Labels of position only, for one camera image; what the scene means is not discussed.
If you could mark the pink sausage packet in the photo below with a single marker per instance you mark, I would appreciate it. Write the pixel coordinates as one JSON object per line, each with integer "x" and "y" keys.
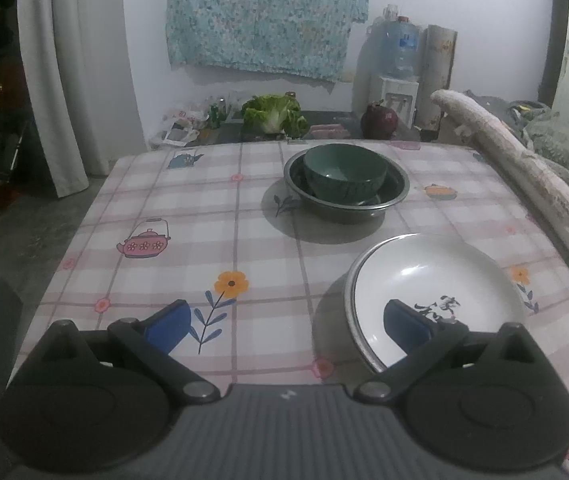
{"x": 328, "y": 131}

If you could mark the green ceramic bowl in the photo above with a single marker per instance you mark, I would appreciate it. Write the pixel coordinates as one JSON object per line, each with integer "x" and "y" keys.
{"x": 344, "y": 180}

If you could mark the rolled white mat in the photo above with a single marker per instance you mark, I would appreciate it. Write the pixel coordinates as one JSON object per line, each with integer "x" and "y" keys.
{"x": 514, "y": 160}

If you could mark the blue floral wall cloth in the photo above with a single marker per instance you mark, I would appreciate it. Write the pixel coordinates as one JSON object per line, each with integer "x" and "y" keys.
{"x": 264, "y": 10}

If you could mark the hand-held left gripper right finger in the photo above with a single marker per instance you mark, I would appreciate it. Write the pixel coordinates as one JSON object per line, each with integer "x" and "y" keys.
{"x": 404, "y": 325}

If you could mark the dark side table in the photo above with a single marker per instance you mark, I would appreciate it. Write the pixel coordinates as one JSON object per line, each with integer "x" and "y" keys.
{"x": 334, "y": 119}

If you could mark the large clear water bottle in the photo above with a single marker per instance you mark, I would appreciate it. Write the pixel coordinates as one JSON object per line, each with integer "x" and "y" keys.
{"x": 399, "y": 50}

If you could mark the green lettuce head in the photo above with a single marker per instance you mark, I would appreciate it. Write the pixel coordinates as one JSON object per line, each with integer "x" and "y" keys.
{"x": 272, "y": 115}

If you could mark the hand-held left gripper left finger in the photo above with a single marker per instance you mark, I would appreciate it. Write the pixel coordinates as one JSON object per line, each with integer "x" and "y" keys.
{"x": 169, "y": 327}

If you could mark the white plastic bags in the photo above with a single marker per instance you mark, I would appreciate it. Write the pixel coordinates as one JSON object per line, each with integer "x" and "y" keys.
{"x": 179, "y": 125}

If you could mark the rolled floral paper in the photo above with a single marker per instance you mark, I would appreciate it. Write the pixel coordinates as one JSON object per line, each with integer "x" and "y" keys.
{"x": 439, "y": 70}

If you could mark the large stainless steel plate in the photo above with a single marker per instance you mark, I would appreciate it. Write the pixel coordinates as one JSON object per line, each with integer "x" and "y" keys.
{"x": 350, "y": 305}

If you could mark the white curtain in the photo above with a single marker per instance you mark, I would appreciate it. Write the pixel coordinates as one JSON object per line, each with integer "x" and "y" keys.
{"x": 79, "y": 85}

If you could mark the white printed plate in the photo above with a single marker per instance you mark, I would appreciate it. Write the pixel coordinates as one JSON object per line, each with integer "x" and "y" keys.
{"x": 439, "y": 270}

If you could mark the red onion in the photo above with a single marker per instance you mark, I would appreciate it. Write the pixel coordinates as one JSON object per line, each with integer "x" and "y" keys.
{"x": 379, "y": 122}

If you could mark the plaid flowered tablecloth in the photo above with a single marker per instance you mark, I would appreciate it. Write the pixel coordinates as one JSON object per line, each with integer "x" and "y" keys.
{"x": 189, "y": 200}

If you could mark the grey blanket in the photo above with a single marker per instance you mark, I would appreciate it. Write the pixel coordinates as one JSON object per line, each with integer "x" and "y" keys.
{"x": 564, "y": 145}

